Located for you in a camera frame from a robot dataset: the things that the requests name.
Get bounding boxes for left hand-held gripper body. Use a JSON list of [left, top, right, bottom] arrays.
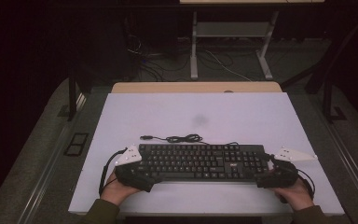
[[114, 145, 157, 193]]

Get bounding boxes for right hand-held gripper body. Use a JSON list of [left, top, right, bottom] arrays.
[[268, 147, 319, 189]]

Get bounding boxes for black computer keyboard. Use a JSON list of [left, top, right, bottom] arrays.
[[134, 143, 270, 183]]

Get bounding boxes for black keyboard cable with plug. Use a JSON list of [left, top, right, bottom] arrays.
[[139, 133, 241, 147]]

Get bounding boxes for person's left hand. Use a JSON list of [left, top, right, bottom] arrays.
[[100, 171, 141, 207]]

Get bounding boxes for person's right hand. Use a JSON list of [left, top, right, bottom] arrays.
[[269, 178, 315, 212]]

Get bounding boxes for black metal stand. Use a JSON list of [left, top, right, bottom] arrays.
[[67, 74, 90, 122], [281, 13, 358, 124]]

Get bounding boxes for light wooden table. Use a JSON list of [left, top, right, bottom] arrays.
[[110, 81, 283, 94]]

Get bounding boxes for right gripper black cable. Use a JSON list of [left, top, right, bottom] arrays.
[[297, 168, 317, 201]]

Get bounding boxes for black floor socket frame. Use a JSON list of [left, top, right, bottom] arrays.
[[62, 132, 90, 157]]

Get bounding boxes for aluminium floor rail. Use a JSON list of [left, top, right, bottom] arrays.
[[18, 124, 73, 224], [324, 122, 358, 216]]

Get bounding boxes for black floor cables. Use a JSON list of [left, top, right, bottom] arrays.
[[125, 32, 191, 82]]

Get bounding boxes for white floor cable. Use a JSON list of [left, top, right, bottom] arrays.
[[204, 49, 254, 82]]

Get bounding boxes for grey metal desk frame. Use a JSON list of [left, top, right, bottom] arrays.
[[189, 10, 280, 81]]

